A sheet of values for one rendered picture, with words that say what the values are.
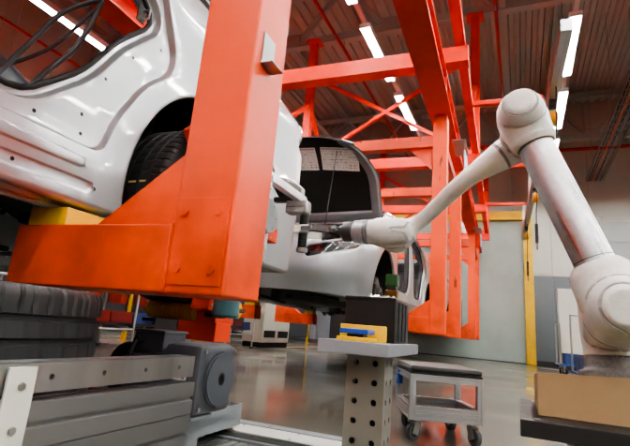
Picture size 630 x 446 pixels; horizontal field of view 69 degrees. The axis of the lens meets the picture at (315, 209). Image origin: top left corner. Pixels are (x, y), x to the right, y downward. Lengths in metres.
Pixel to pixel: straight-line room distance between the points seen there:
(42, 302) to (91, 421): 0.22
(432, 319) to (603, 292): 3.88
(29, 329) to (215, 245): 0.37
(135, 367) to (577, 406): 1.08
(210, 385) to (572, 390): 0.94
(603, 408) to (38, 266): 1.48
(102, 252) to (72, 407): 0.48
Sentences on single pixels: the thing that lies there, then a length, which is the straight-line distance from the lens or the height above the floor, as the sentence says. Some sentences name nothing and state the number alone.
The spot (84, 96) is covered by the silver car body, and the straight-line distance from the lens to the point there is 1.50.
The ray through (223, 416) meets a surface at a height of 0.14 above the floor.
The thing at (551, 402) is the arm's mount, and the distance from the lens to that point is 1.45.
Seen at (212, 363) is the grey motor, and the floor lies 0.36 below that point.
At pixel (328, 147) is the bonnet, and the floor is 2.35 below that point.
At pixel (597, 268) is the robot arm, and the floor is 0.67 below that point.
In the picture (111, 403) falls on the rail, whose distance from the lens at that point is 0.93.
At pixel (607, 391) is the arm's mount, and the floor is 0.38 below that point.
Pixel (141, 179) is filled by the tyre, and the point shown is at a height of 0.89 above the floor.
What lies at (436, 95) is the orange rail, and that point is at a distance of 5.23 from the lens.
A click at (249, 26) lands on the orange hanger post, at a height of 1.18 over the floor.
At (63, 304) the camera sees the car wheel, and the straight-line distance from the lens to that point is 0.98.
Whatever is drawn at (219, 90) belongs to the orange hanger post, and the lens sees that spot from 1.19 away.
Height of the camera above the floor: 0.47
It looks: 14 degrees up
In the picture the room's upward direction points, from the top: 5 degrees clockwise
